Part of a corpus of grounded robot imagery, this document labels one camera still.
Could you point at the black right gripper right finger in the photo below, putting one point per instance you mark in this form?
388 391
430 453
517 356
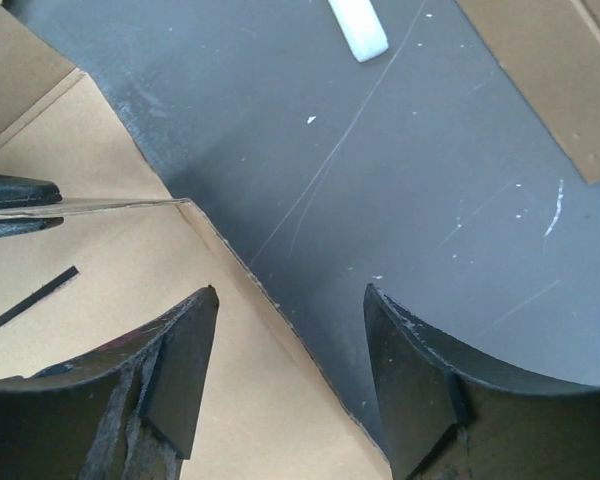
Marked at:
450 411

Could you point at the yellow glue stick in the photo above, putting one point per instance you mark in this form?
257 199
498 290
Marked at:
361 28

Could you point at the brown cardboard box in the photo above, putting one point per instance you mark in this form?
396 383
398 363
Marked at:
126 253

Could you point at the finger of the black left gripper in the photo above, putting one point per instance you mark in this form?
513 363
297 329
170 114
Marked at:
17 192
20 226

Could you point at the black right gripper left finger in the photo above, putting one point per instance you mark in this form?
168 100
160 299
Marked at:
127 409

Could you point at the lower folded cardboard box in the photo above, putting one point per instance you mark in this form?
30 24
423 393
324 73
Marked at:
551 51

